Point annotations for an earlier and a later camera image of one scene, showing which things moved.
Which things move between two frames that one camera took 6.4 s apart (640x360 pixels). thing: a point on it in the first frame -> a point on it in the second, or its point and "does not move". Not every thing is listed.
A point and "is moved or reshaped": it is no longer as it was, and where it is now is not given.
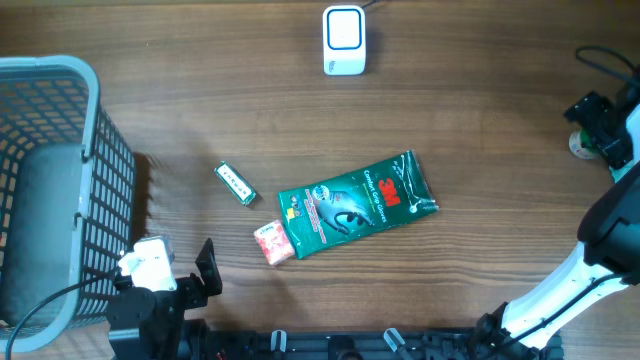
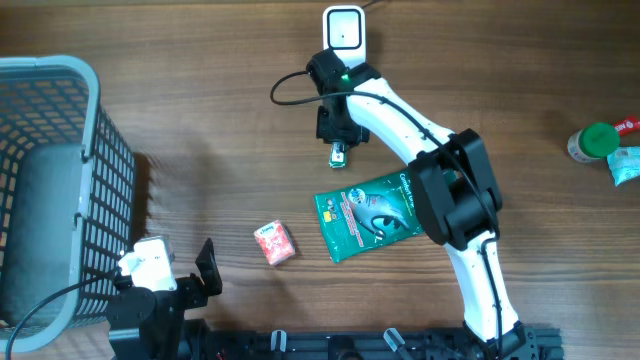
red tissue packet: (275, 242) does not move
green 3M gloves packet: (390, 191) is moved or reshaped
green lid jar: (580, 144) does not move
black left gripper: (197, 295) does not move
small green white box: (235, 183) -> (337, 155)
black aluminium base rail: (390, 344) does not move
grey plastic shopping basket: (68, 201) does not move
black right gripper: (584, 111) -> (327, 134)
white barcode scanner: (344, 40) does not move
